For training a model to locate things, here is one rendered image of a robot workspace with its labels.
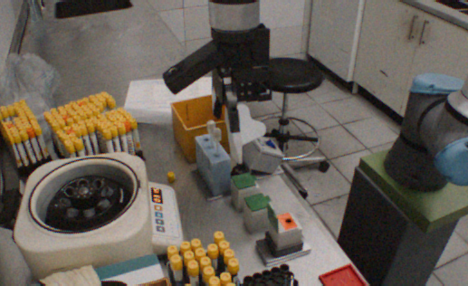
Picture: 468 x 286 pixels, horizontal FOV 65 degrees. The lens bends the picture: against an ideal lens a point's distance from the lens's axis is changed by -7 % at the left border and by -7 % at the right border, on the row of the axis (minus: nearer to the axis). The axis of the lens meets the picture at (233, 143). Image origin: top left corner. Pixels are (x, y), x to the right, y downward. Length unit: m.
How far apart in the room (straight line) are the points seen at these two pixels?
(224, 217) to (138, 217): 0.21
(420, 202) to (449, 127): 0.22
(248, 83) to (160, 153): 0.43
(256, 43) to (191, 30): 2.50
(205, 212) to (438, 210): 0.48
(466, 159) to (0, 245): 0.87
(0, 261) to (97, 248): 0.25
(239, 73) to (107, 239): 0.33
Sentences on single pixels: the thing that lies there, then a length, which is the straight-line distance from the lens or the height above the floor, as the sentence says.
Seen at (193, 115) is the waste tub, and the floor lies 0.93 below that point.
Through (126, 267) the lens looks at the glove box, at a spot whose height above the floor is 0.94.
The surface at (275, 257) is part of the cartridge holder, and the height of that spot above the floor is 0.89.
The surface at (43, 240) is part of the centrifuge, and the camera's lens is 0.69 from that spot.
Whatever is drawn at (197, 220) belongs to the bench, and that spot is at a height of 0.88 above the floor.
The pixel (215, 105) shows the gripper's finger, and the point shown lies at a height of 1.11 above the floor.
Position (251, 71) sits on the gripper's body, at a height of 1.20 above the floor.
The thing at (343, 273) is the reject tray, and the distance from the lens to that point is 0.74.
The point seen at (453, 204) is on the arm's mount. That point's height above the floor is 0.91.
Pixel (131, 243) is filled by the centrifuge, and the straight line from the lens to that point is 0.66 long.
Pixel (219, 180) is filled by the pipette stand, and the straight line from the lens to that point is 0.82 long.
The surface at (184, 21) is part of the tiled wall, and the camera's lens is 3.06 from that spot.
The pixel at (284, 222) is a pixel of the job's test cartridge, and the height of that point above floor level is 0.95.
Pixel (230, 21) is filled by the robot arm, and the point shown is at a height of 1.29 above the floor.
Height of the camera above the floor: 1.46
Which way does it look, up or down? 36 degrees down
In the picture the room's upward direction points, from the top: straight up
